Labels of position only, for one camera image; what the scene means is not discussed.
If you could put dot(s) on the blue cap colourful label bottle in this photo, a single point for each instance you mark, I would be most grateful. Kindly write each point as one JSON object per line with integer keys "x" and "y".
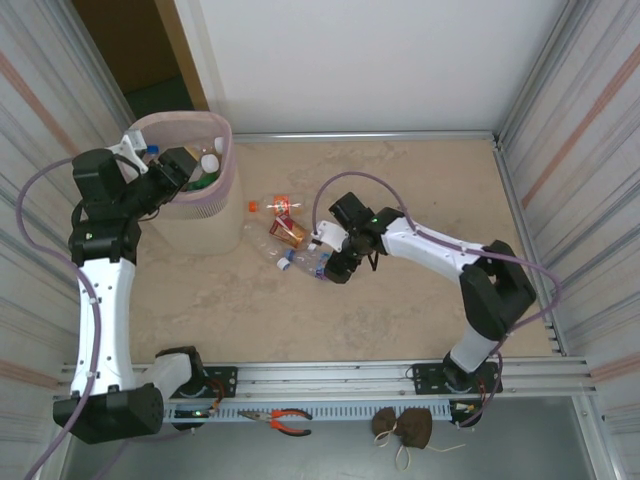
{"x": 302, "y": 259}

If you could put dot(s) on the red gold label bottle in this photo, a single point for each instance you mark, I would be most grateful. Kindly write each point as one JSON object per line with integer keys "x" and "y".
{"x": 292, "y": 231}

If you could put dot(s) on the clear crushed plastic bottle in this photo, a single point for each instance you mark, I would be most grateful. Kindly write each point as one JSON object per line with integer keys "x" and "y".
{"x": 260, "y": 240}

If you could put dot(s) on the white cap lime label bottle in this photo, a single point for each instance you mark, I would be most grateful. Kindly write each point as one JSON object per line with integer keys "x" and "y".
{"x": 210, "y": 163}

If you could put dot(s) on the clear bottle white cap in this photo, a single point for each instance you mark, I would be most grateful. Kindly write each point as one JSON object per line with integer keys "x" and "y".
{"x": 219, "y": 144}

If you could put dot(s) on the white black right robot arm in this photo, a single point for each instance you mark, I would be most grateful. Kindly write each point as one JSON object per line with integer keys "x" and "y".
{"x": 435, "y": 245}

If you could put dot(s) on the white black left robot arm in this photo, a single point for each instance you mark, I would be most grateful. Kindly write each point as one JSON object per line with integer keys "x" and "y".
{"x": 105, "y": 325}

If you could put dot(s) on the pink translucent bin liner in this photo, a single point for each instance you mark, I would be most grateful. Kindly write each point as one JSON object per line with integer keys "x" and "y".
{"x": 200, "y": 196}

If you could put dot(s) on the cream ribbed waste bin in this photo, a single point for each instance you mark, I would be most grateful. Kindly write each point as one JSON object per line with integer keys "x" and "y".
{"x": 200, "y": 230}

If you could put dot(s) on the orange cap orange label bottle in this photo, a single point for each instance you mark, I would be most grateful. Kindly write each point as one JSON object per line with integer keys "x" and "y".
{"x": 281, "y": 205}

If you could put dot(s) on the brown wooden panel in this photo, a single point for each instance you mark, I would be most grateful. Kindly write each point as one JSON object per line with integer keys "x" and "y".
{"x": 125, "y": 40}

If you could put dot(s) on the brown cloth pouch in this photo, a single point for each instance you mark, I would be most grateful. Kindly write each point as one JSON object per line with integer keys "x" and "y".
{"x": 415, "y": 427}
{"x": 385, "y": 421}

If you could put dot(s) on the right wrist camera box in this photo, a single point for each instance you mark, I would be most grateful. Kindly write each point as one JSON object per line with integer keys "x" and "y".
{"x": 330, "y": 234}

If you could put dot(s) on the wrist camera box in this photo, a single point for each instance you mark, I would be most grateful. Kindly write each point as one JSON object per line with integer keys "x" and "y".
{"x": 131, "y": 147}
{"x": 330, "y": 234}

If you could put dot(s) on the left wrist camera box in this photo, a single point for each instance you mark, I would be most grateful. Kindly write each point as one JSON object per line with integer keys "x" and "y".
{"x": 131, "y": 147}

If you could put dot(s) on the aluminium table edge rail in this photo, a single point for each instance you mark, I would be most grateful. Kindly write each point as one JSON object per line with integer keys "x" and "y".
{"x": 350, "y": 136}

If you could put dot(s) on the aluminium mounting rail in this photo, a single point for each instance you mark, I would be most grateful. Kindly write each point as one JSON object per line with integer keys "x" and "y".
{"x": 325, "y": 380}

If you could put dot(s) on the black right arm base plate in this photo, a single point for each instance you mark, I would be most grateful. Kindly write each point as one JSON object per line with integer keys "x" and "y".
{"x": 425, "y": 377}

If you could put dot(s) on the wooden door frame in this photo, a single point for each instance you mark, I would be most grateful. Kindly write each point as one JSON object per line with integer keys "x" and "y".
{"x": 182, "y": 50}

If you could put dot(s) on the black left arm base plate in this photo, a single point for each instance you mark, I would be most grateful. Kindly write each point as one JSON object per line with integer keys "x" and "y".
{"x": 226, "y": 382}

